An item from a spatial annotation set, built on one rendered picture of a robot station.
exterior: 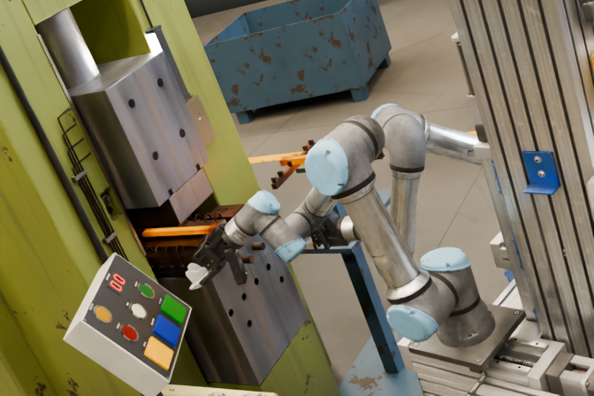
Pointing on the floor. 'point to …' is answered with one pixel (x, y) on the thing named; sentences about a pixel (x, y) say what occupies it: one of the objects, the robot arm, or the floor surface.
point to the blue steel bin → (300, 49)
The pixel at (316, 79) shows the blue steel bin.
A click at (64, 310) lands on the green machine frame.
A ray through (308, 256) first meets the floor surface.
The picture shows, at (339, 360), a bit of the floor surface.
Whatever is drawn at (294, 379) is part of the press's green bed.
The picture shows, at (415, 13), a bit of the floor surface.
